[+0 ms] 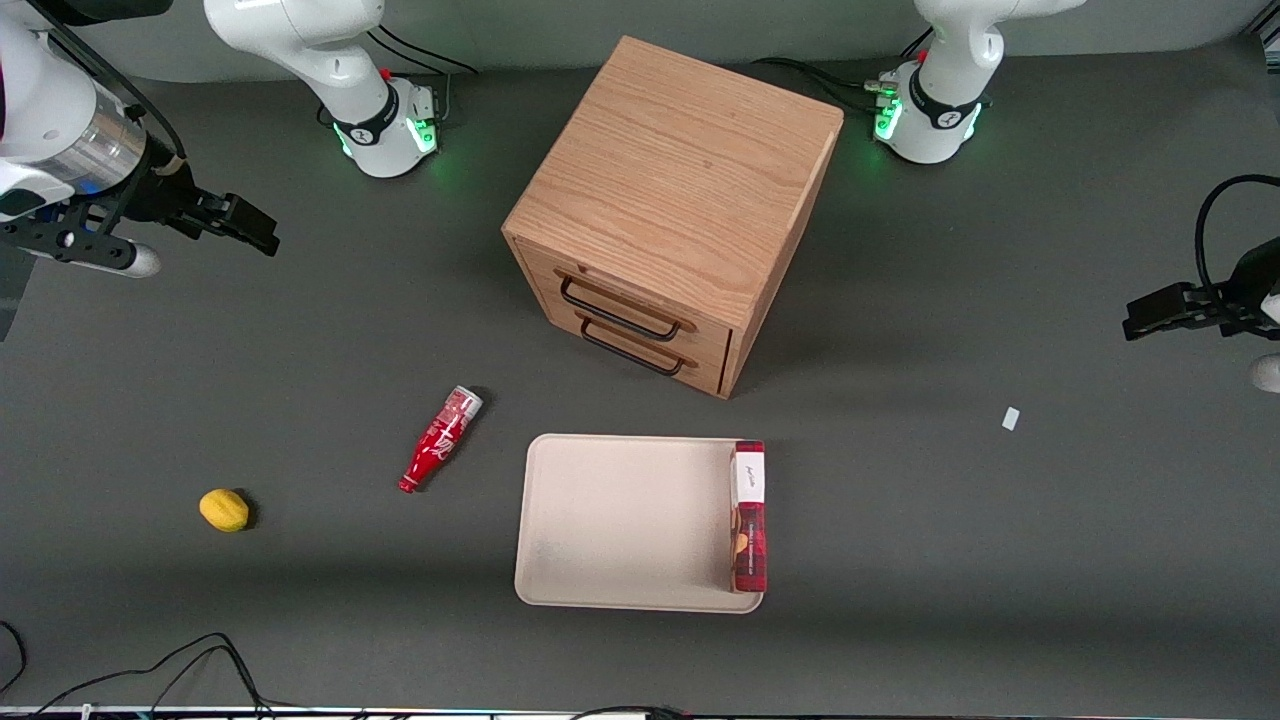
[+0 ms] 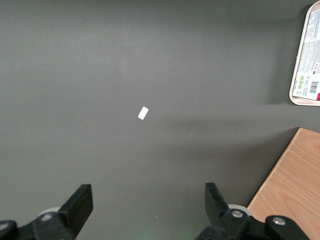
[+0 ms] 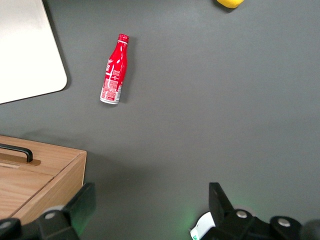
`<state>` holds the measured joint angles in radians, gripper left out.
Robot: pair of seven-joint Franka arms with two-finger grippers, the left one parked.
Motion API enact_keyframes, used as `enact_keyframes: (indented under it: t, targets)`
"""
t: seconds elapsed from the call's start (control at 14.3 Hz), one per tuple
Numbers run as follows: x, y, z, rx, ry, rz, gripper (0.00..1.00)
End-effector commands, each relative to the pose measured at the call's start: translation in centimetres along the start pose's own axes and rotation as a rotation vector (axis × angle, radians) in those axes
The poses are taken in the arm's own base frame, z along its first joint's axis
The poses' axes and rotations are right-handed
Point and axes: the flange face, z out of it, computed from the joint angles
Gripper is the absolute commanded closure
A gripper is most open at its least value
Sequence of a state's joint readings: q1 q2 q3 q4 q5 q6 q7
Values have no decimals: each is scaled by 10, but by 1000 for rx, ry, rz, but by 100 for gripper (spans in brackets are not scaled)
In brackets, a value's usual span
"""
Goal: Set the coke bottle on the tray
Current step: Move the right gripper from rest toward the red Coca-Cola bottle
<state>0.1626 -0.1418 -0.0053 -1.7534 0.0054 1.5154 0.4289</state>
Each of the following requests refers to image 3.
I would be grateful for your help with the wooden box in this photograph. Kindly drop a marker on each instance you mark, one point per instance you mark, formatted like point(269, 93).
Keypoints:
point(37, 180)

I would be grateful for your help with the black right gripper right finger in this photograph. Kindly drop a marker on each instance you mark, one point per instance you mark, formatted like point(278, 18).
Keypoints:
point(225, 207)

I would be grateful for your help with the white plastic tray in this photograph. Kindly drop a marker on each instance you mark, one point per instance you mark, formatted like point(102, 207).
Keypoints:
point(27, 50)

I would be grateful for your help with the white label with green mark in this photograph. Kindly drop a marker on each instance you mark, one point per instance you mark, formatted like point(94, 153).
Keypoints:
point(202, 226)

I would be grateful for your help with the red coke bottle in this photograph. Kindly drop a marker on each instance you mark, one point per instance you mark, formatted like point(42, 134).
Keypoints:
point(114, 70)

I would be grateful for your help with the yellow round object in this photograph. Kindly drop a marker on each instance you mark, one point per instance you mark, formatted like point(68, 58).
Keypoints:
point(230, 3)

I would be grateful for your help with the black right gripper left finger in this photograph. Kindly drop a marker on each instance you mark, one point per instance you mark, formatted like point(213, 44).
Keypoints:
point(75, 210)

